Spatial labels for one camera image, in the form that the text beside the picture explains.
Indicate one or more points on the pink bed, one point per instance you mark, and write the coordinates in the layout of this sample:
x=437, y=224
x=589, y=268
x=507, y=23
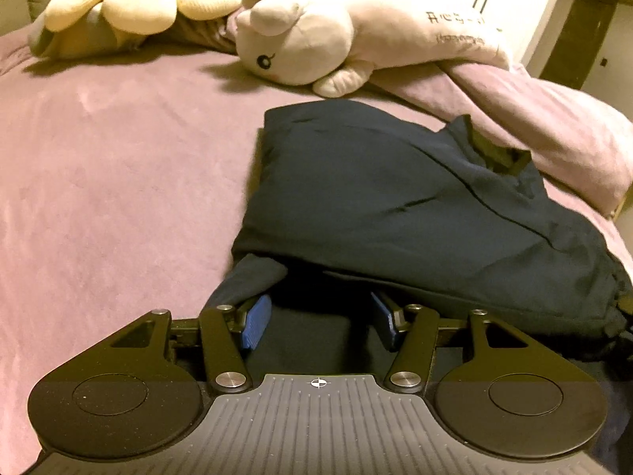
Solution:
x=123, y=183

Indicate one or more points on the pink duvet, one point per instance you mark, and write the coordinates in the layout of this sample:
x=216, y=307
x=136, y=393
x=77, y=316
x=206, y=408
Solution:
x=544, y=109

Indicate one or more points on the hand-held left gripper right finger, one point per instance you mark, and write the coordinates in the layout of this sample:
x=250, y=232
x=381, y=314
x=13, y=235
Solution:
x=382, y=317

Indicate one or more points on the dark navy garment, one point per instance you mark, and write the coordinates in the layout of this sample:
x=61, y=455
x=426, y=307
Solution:
x=395, y=198

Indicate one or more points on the white plush rabbit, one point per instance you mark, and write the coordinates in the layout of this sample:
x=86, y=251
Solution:
x=316, y=29

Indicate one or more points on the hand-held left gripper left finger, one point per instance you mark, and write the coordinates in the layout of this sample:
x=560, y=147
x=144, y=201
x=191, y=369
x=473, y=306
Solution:
x=256, y=324

